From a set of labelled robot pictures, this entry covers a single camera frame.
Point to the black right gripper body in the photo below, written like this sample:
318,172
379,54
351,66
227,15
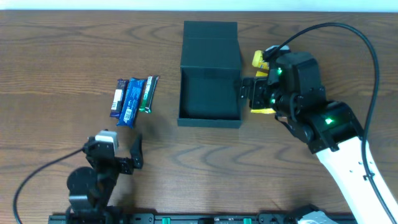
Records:
257,93

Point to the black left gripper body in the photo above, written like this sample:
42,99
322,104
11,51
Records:
125,164

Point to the yellow candy bag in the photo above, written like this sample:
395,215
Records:
264,110

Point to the dark green box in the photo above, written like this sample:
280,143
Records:
210,69

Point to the blue snack bar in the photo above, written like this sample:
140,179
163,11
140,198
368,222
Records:
132,99

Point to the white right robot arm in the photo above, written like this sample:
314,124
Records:
289,86

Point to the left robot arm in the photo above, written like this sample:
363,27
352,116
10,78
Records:
90,188

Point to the yellow plastic bottle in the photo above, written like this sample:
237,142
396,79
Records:
258,60

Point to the green chocolate bar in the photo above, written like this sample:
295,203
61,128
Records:
149,94

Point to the purple chocolate bar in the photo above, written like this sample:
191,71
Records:
118,100

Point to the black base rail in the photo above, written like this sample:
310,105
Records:
148,218

